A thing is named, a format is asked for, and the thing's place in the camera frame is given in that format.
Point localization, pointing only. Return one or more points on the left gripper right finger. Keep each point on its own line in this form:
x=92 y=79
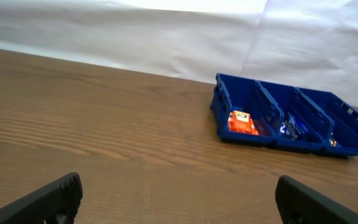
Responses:
x=306 y=207

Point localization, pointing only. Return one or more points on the gold candy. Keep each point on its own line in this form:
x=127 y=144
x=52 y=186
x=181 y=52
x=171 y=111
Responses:
x=332 y=142

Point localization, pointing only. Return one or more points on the orange candy box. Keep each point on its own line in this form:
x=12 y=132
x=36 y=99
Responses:
x=255 y=130
x=230 y=122
x=242 y=121

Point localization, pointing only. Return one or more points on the blue tray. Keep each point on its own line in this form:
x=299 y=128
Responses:
x=241 y=93

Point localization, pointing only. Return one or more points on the blue candy pack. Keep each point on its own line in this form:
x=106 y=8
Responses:
x=291 y=130
x=301 y=126

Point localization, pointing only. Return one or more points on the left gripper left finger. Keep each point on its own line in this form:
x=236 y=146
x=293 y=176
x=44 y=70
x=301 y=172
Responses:
x=48 y=202

